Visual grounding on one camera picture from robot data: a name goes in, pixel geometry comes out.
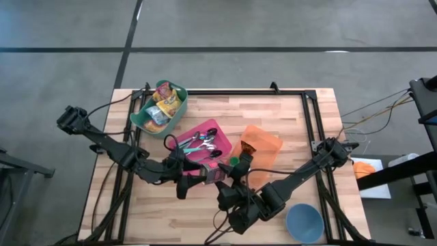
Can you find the black equipment stand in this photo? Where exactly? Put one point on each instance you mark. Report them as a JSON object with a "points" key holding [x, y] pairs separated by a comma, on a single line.
{"points": [[423, 102]]}

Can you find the orange cloth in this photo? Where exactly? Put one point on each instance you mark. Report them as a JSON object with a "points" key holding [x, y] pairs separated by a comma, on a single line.
{"points": [[363, 169]]}

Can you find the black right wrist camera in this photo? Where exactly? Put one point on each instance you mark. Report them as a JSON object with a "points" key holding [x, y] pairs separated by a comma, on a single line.
{"points": [[244, 220]]}

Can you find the black aluminium frame post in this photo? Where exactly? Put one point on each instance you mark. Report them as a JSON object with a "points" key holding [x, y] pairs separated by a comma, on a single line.
{"points": [[341, 218], [99, 230]]}

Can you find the green lid spice jar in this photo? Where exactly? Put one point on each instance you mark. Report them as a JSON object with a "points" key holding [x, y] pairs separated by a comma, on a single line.
{"points": [[234, 161]]}

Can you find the brown taco seasoning packet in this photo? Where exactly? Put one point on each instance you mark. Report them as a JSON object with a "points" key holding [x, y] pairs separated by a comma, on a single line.
{"points": [[247, 147]]}

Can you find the light blue plastic bowl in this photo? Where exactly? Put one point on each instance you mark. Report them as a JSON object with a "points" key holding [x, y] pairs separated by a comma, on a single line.
{"points": [[304, 223]]}

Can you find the iridescent rainbow spoon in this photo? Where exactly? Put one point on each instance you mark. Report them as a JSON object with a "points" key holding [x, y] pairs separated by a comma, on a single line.
{"points": [[211, 131]]}

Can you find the red ramen packet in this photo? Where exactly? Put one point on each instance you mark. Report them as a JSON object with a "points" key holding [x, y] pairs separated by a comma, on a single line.
{"points": [[163, 91]]}

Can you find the teal plastic bin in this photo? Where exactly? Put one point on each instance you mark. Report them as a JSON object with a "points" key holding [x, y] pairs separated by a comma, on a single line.
{"points": [[179, 112]]}

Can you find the small silver spoon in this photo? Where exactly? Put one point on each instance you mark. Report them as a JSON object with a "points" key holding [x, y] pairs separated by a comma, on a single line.
{"points": [[195, 135]]}

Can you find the white plastic box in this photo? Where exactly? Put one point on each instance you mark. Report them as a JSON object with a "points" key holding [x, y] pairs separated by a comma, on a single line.
{"points": [[403, 159]]}

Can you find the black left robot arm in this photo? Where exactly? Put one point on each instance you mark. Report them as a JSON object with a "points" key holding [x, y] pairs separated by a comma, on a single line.
{"points": [[109, 147]]}

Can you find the pink plastic bin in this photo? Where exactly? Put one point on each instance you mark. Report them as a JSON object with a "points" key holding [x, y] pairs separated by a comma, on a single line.
{"points": [[222, 140]]}

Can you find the orange translucent plastic bin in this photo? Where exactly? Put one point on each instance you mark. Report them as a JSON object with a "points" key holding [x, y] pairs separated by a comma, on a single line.
{"points": [[266, 147]]}

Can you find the large silver spoon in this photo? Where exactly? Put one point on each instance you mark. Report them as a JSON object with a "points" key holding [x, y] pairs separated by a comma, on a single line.
{"points": [[208, 139]]}

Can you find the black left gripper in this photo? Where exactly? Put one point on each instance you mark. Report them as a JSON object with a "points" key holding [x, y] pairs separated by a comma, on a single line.
{"points": [[179, 167]]}

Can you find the dark grey side stand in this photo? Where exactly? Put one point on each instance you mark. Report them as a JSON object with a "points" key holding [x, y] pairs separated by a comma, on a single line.
{"points": [[20, 167]]}

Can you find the black aluminium frame rail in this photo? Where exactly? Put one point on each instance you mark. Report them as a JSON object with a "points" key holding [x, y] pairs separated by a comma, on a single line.
{"points": [[309, 116], [239, 92], [122, 218]]}

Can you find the silver metal bracket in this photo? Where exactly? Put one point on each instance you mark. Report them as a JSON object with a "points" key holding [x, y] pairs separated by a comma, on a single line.
{"points": [[314, 146]]}

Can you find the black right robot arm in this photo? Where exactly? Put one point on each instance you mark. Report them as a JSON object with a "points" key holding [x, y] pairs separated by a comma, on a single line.
{"points": [[300, 174]]}

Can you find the black round utensil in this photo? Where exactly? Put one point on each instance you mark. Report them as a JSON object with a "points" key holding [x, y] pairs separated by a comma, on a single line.
{"points": [[215, 154]]}

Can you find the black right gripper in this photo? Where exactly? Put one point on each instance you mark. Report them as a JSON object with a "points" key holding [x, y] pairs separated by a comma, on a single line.
{"points": [[239, 200]]}

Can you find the orange yellow ramen packet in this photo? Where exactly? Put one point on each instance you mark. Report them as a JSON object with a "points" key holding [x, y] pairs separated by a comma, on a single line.
{"points": [[153, 126]]}

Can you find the blue ramen packet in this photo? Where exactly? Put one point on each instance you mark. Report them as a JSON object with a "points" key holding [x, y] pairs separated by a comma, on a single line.
{"points": [[157, 115]]}

